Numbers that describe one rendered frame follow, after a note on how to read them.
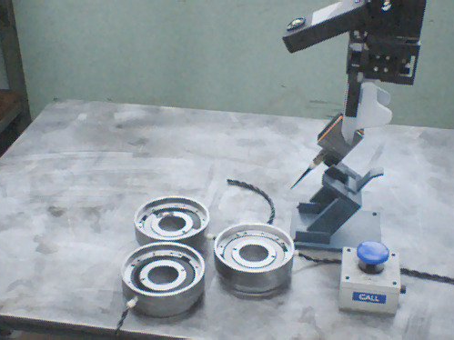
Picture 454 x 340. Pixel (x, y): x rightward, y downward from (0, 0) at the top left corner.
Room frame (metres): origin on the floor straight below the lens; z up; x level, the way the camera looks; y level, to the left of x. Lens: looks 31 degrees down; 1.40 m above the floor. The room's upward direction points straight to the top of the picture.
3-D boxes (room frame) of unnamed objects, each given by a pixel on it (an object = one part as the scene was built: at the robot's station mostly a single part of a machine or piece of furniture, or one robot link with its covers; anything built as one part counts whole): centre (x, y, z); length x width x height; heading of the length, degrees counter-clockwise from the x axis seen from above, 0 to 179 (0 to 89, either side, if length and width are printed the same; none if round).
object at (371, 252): (0.69, -0.18, 0.85); 0.04 x 0.04 x 0.05
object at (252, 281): (0.74, -0.04, 0.82); 0.10 x 0.10 x 0.04
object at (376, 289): (0.69, -0.19, 0.82); 0.08 x 0.07 x 0.05; 80
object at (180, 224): (0.81, 0.07, 0.82); 0.10 x 0.10 x 0.04
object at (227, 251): (0.74, -0.04, 0.82); 0.08 x 0.08 x 0.02
